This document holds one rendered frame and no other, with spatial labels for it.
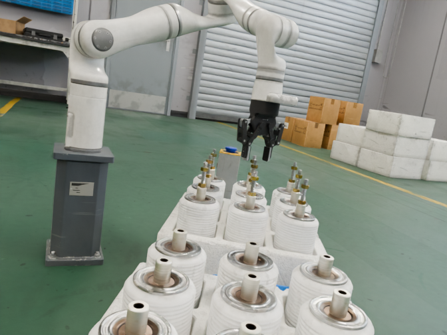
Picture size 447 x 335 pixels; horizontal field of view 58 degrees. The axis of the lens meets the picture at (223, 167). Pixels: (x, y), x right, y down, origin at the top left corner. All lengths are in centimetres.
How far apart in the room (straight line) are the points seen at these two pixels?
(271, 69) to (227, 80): 545
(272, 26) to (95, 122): 50
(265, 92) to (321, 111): 393
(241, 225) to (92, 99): 49
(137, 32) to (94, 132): 28
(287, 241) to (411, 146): 296
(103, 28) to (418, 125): 312
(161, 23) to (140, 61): 499
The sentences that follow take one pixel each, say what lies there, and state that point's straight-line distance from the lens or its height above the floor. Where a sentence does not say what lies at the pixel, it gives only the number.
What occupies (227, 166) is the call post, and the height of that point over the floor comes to 27.
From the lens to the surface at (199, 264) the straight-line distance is 65.
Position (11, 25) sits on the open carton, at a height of 86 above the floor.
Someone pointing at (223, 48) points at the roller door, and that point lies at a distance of 643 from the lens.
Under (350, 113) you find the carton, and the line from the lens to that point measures 520.
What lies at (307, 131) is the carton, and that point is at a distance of 485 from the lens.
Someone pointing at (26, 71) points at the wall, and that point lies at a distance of 606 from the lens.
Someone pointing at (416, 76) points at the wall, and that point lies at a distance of 776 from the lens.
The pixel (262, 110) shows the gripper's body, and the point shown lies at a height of 48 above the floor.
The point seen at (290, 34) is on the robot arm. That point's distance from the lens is 104.
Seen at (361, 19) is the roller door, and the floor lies 203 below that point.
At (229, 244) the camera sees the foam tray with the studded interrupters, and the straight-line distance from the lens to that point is 91.
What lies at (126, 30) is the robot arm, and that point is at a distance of 110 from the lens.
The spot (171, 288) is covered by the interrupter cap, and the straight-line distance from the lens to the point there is 55.
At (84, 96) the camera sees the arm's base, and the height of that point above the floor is 44.
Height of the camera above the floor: 51
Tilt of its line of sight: 11 degrees down
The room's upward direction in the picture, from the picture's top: 9 degrees clockwise
